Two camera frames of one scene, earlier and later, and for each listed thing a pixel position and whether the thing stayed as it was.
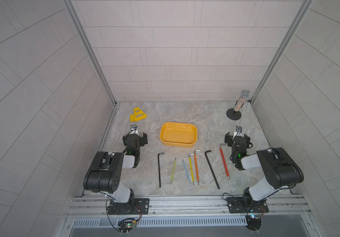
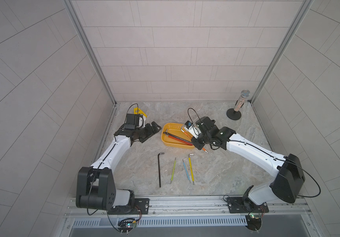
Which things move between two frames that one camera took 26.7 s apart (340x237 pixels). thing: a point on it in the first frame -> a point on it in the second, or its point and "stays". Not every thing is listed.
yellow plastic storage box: [178, 135] stays
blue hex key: [186, 170] stays
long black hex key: [210, 168] -> [176, 137]
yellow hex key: [191, 154] stays
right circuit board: [253, 222] stays
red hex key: [223, 160] -> [179, 140]
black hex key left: [161, 153] stays
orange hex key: [196, 167] -> [188, 135]
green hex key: [173, 171] stays
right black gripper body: [231, 143] -> [203, 138]
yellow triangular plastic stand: [138, 115] stays
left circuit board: [126, 225] stays
